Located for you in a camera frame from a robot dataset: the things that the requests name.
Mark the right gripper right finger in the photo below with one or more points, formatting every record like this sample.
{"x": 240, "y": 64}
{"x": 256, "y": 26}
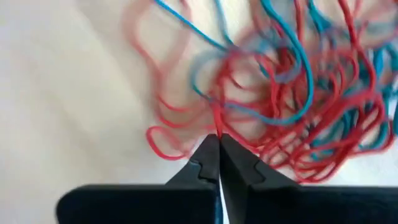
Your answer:
{"x": 295, "y": 205}

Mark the mixed rubber bands pile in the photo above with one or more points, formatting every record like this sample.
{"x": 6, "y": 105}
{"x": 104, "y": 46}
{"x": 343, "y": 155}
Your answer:
{"x": 280, "y": 77}

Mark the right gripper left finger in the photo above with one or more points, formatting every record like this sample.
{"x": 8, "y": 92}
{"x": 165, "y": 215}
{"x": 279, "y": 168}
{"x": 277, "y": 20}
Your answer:
{"x": 161, "y": 205}

